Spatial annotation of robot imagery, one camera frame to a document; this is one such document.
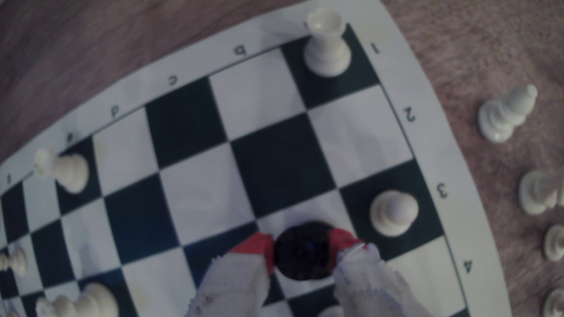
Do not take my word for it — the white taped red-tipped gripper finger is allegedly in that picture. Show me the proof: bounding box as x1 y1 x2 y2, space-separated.
329 227 435 317
185 232 276 317

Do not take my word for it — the tall black chess piece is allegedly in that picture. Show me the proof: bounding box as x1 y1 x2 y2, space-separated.
274 221 338 281

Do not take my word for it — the white chess pawn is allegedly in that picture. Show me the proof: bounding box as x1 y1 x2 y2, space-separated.
369 190 419 237
0 249 28 278

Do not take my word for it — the green and white chess mat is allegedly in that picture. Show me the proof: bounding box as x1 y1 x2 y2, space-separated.
0 0 514 317

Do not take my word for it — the white chess queen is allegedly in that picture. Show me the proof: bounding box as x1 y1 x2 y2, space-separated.
35 282 120 317

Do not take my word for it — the white chess piece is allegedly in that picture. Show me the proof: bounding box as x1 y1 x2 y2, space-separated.
543 225 564 262
518 169 564 216
543 288 564 317

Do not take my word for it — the white chess rook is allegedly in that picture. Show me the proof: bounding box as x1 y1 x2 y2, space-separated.
34 147 90 195
302 6 352 78

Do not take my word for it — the white chess bishop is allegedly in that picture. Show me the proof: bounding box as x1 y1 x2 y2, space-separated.
478 84 539 144

